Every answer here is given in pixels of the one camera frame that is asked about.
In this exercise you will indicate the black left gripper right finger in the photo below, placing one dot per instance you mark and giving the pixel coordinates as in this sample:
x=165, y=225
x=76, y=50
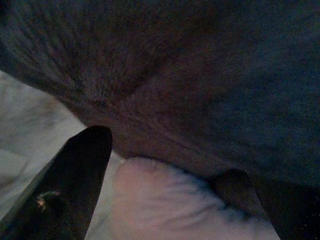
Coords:
x=240, y=190

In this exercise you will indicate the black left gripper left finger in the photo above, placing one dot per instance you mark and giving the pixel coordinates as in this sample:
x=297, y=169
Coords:
x=62, y=187

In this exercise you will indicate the pink plush cat-face pillow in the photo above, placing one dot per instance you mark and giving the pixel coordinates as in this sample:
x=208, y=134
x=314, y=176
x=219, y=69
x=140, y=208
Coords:
x=162, y=200

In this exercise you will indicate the dark brown fabric sofa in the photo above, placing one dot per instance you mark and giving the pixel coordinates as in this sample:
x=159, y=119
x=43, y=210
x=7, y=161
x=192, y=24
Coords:
x=175, y=75

